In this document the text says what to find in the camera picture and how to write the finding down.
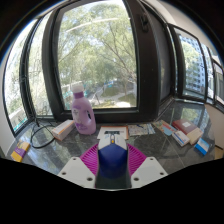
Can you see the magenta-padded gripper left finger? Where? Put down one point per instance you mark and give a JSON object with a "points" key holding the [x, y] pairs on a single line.
{"points": [[76, 169]]}

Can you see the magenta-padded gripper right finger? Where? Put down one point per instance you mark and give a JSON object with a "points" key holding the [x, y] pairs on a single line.
{"points": [[148, 169]]}

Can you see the blue and white computer mouse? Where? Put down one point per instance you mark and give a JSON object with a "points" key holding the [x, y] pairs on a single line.
{"points": [[112, 160]]}

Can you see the pale printed leaflet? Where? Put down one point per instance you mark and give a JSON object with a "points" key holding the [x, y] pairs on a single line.
{"points": [[141, 129]]}

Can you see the orange and white box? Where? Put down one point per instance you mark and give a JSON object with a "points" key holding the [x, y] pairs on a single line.
{"points": [[62, 130]]}

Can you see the white and blue box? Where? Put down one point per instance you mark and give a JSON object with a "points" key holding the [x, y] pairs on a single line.
{"points": [[180, 138]]}

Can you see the colourful thin booklet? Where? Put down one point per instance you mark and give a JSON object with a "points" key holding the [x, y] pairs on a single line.
{"points": [[165, 127]]}

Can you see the purple detergent bottle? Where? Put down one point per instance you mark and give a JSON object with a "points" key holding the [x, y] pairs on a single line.
{"points": [[83, 116]]}

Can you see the red book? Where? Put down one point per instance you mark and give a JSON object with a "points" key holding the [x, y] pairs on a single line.
{"points": [[183, 125]]}

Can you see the yellow and purple box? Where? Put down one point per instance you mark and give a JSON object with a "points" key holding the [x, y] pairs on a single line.
{"points": [[20, 151]]}

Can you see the beige box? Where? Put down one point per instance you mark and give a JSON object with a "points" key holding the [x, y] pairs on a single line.
{"points": [[196, 135]]}

